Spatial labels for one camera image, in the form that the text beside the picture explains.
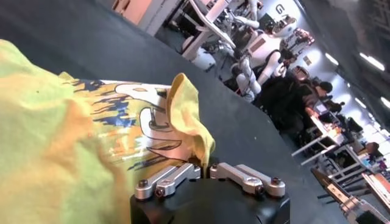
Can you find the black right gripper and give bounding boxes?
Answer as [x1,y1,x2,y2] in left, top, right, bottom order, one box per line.
[311,168,390,224]

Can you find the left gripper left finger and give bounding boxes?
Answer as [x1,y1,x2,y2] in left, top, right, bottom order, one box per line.
[135,163,202,201]

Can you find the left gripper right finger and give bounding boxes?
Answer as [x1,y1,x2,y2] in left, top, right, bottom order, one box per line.
[209,162,286,198]

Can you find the yellow-green printed t-shirt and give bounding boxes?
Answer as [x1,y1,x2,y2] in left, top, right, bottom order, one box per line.
[0,38,216,224]

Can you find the person in black clothes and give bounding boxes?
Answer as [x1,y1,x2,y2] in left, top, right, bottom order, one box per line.
[258,75,335,144]

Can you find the ceiling light panel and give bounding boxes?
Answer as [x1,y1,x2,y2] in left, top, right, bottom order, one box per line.
[359,52,386,72]

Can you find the white humanoid robot right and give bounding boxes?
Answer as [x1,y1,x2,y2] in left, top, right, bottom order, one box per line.
[191,16,298,104]

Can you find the small white standing desk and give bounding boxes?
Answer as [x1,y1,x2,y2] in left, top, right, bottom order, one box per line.
[182,0,237,61]

